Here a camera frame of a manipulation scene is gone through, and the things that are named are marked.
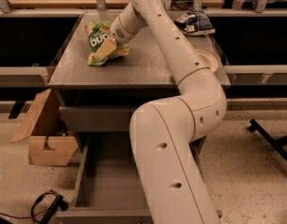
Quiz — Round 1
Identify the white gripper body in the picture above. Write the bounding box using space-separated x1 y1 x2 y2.
110 15 137 44

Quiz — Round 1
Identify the white bowl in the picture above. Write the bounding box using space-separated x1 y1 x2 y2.
197 49 218 72

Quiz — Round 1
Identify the black stand leg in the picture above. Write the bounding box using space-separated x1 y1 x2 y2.
248 119 287 162

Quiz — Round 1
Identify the black cable on floor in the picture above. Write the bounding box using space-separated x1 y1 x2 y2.
0 189 69 224

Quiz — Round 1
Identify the open grey middle drawer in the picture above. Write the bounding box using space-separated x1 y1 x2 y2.
57 133 220 224

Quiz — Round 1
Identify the cardboard box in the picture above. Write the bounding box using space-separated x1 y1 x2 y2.
11 89 81 166

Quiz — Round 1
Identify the grey top drawer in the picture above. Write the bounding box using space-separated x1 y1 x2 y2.
60 105 135 133

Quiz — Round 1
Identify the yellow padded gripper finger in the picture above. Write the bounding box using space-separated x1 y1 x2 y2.
94 38 116 61

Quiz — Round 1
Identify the green rice chip bag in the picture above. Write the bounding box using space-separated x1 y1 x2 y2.
85 21 131 66

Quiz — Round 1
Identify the grey drawer cabinet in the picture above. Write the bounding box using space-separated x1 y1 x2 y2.
48 13 232 154

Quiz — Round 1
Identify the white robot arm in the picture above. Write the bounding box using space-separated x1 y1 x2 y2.
111 0 226 224

